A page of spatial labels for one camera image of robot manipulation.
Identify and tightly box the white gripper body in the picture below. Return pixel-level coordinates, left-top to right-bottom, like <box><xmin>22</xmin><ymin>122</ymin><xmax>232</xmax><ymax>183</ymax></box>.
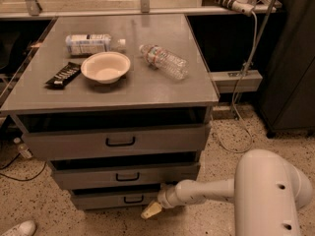
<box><xmin>157</xmin><ymin>184</ymin><xmax>179</xmax><ymax>208</ymax></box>

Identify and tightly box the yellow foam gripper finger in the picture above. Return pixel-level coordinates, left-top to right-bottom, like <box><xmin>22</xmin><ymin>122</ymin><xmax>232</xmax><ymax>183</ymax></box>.
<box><xmin>141</xmin><ymin>201</ymin><xmax>162</xmax><ymax>219</ymax></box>

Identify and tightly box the grey bottom drawer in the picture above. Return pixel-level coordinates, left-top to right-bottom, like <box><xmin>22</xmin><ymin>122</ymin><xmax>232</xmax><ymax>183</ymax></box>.
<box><xmin>71</xmin><ymin>184</ymin><xmax>160</xmax><ymax>210</ymax></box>

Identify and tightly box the grey drawer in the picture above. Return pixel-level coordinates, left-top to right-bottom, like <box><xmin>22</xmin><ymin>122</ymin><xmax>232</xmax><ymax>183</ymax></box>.
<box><xmin>52</xmin><ymin>162</ymin><xmax>200</xmax><ymax>190</ymax></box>
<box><xmin>71</xmin><ymin>184</ymin><xmax>160</xmax><ymax>210</ymax></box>
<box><xmin>23</xmin><ymin>124</ymin><xmax>210</xmax><ymax>160</ymax></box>

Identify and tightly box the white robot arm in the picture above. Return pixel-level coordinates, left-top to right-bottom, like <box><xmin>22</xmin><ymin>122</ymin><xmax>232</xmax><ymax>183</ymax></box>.
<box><xmin>142</xmin><ymin>149</ymin><xmax>313</xmax><ymax>236</ymax></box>

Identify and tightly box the grey middle drawer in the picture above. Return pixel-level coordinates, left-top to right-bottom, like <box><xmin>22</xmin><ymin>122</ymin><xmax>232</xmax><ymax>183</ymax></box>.
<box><xmin>52</xmin><ymin>162</ymin><xmax>200</xmax><ymax>190</ymax></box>

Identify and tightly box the grey top drawer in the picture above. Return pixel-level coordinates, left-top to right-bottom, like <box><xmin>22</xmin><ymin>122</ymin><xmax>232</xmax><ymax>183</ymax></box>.
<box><xmin>23</xmin><ymin>124</ymin><xmax>210</xmax><ymax>160</ymax></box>

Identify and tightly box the grey drawer cabinet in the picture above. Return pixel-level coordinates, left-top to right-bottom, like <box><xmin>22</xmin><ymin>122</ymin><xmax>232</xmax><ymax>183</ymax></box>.
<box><xmin>0</xmin><ymin>13</ymin><xmax>221</xmax><ymax>212</ymax></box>

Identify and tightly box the white shoe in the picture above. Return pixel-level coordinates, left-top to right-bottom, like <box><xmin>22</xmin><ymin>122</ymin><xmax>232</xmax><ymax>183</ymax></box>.
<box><xmin>1</xmin><ymin>220</ymin><xmax>36</xmax><ymax>236</ymax></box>

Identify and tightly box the grey metal beam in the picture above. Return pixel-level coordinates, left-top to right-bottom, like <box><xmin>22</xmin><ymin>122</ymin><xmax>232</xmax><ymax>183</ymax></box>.
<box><xmin>210</xmin><ymin>70</ymin><xmax>263</xmax><ymax>93</ymax></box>

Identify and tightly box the clear plastic water bottle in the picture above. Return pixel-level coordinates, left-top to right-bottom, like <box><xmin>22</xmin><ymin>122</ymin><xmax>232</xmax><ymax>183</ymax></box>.
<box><xmin>139</xmin><ymin>44</ymin><xmax>188</xmax><ymax>81</ymax></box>

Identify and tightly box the white paper bowl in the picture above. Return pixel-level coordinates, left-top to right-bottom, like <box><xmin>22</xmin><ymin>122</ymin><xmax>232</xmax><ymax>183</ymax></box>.
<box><xmin>81</xmin><ymin>52</ymin><xmax>131</xmax><ymax>84</ymax></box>

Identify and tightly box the small bottle on floor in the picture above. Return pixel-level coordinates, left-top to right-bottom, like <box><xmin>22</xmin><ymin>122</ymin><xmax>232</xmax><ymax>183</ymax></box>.
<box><xmin>14</xmin><ymin>138</ymin><xmax>32</xmax><ymax>159</ymax></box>

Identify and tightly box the black snack bar packet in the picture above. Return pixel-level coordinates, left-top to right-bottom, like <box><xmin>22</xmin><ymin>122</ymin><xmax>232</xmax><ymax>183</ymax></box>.
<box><xmin>45</xmin><ymin>62</ymin><xmax>81</xmax><ymax>89</ymax></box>

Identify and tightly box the dark cabinet at right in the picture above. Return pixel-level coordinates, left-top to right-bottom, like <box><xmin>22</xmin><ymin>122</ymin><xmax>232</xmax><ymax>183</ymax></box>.
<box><xmin>257</xmin><ymin>0</ymin><xmax>315</xmax><ymax>138</ymax></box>

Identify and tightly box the white labelled bottle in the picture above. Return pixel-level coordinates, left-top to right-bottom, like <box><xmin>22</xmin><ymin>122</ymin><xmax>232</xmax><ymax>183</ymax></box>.
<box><xmin>65</xmin><ymin>33</ymin><xmax>126</xmax><ymax>56</ymax></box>

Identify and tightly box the white power strip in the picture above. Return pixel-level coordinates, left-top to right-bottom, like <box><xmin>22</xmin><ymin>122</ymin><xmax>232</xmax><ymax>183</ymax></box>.
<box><xmin>211</xmin><ymin>0</ymin><xmax>254</xmax><ymax>17</ymax></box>

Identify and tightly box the black floor cable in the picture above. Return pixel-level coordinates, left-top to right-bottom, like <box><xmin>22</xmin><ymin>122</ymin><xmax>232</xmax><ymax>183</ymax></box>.
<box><xmin>0</xmin><ymin>152</ymin><xmax>47</xmax><ymax>183</ymax></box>

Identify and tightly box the white power cable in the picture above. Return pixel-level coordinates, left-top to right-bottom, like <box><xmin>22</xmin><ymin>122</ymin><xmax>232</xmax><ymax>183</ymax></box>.
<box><xmin>210</xmin><ymin>10</ymin><xmax>260</xmax><ymax>154</ymax></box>

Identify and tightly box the metal frame rail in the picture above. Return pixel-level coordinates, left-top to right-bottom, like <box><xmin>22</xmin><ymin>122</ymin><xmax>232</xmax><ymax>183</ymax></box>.
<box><xmin>0</xmin><ymin>0</ymin><xmax>284</xmax><ymax>20</ymax></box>

